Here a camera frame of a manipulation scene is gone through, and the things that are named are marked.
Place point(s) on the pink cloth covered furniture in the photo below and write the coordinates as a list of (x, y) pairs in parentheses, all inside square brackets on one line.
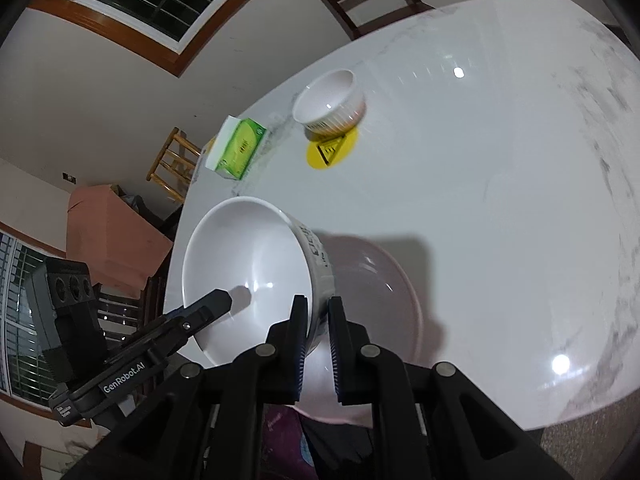
[(120, 248)]

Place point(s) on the window with wooden frame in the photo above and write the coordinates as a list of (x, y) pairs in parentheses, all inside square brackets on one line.
[(25, 373)]

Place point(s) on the yellow round warning sticker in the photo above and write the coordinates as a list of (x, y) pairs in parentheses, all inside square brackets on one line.
[(323, 154)]

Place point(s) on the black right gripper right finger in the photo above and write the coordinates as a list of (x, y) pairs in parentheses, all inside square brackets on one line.
[(365, 373)]

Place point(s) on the white bowl orange base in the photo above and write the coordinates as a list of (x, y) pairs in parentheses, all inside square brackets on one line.
[(263, 258)]

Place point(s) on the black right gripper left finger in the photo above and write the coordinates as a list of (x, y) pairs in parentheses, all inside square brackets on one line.
[(270, 373)]

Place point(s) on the pink bowl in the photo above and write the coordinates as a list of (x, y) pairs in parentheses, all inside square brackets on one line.
[(377, 294)]

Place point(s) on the light wooden chair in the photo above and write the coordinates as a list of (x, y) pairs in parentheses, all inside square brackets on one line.
[(174, 166)]

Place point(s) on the dark wooden chair at left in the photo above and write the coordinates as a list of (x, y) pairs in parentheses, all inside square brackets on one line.
[(121, 315)]

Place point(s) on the white ribbed bowl blue base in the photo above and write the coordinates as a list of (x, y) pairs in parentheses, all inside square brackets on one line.
[(330, 105)]

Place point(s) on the green tissue pack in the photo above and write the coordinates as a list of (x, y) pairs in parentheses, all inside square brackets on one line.
[(231, 150)]

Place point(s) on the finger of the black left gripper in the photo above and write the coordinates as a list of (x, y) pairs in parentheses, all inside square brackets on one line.
[(203, 312)]

